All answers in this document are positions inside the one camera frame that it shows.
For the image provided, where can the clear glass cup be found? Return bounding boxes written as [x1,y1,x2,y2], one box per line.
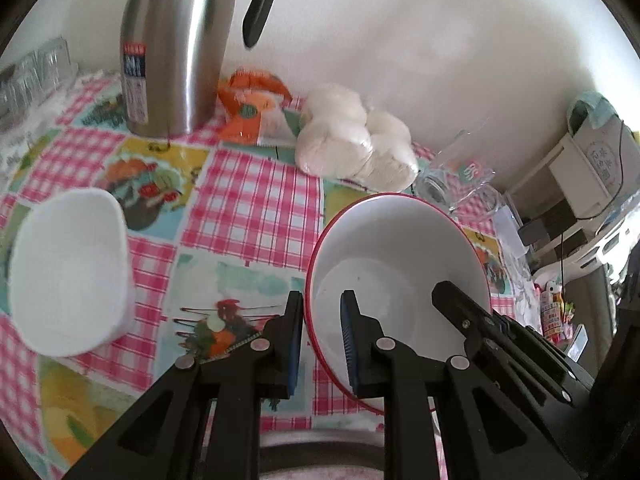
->
[0,52,43,116]
[32,35,76,93]

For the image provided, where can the white appliance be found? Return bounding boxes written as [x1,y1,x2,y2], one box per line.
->
[570,110,640,221]

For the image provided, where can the translucent plastic box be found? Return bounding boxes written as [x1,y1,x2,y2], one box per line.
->
[492,205,528,256]

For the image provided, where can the orange snack packet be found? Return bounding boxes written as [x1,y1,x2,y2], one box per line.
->
[216,67,306,148]

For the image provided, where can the clear glass pitcher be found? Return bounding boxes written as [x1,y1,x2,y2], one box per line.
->
[415,130,501,211]

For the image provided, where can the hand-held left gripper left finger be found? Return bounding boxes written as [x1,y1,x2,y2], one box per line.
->
[62,290,306,480]

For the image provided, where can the colourful snack packets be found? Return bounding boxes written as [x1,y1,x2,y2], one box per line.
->
[534,280,576,346]

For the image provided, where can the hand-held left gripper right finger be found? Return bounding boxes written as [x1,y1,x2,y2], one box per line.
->
[340,289,583,480]

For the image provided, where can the stainless steel thermos jug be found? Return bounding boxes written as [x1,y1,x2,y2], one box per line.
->
[120,0,283,137]

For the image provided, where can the strawberry print bowl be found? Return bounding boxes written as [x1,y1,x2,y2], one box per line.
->
[305,192,492,416]

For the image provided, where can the bag of white steamed buns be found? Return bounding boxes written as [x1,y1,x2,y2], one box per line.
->
[295,84,420,193]

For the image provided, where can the white square bowl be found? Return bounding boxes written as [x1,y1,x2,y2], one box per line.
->
[7,188,136,358]

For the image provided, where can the black power adapter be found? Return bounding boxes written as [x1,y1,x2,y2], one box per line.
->
[517,220,551,247]

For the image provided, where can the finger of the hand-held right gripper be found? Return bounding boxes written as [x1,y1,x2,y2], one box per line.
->
[431,281,576,408]

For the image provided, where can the pink checked printed tablecloth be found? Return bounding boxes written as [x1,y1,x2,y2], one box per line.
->
[0,70,536,480]

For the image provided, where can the teal cloth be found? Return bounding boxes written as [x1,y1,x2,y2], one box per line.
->
[567,91,622,136]

